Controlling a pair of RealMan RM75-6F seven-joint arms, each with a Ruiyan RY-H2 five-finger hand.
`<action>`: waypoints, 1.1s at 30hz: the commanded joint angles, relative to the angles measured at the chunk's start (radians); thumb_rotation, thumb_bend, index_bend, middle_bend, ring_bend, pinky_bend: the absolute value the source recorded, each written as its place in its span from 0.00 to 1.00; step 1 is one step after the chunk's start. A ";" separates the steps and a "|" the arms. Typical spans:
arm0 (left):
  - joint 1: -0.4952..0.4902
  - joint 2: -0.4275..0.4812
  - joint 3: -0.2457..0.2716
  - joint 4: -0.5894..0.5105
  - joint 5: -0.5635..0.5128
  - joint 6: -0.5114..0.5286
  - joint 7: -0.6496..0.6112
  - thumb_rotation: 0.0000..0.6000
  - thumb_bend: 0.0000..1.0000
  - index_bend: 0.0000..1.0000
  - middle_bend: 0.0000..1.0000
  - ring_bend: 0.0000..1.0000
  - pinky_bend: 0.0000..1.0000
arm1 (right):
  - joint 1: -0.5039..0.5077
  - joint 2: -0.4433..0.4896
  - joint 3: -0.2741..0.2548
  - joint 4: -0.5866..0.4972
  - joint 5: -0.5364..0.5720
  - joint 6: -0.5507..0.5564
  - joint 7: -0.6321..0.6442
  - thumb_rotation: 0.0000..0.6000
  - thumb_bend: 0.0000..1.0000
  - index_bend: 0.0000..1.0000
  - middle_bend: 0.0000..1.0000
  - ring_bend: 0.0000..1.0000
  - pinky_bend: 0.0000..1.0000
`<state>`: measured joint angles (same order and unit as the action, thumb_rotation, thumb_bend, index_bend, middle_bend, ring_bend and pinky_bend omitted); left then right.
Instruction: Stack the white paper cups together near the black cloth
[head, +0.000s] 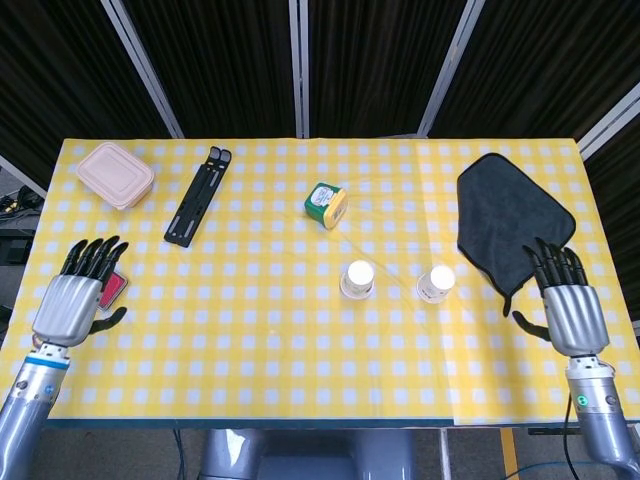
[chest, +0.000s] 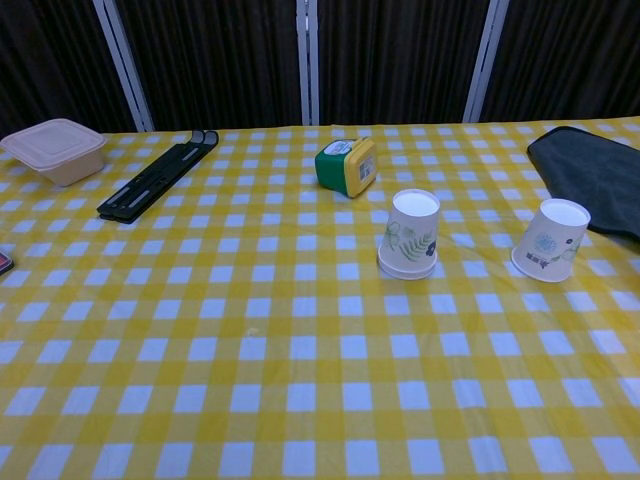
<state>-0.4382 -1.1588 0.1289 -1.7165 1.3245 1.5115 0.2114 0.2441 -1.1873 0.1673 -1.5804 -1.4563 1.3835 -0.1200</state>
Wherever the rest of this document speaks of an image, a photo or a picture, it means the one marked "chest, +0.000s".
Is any yellow white checked tablecloth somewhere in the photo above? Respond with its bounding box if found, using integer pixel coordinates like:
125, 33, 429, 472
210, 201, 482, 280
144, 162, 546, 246
0, 115, 640, 480

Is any paper cup blue text print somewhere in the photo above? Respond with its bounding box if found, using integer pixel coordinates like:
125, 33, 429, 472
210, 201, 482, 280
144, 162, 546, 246
510, 198, 592, 284

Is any green yellow plastic container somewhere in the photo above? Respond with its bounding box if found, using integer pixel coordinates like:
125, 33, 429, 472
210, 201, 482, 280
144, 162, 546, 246
314, 137, 378, 198

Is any paper cup fern dark flower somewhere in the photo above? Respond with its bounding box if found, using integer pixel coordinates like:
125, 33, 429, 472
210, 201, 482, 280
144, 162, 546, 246
378, 188, 441, 274

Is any black folding stand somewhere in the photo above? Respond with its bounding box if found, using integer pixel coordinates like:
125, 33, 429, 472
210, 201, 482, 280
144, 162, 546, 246
96, 129, 220, 224

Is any pink lidded lunch box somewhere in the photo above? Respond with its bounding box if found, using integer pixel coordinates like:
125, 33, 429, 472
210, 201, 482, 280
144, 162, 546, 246
0, 118, 108, 188

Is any white partition frame post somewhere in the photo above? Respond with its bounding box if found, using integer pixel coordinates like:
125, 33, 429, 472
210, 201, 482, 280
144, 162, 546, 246
296, 0, 320, 127
462, 0, 511, 124
92, 0, 155, 133

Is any dark grey cloth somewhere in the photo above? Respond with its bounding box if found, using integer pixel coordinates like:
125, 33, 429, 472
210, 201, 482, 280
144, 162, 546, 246
527, 125, 640, 240

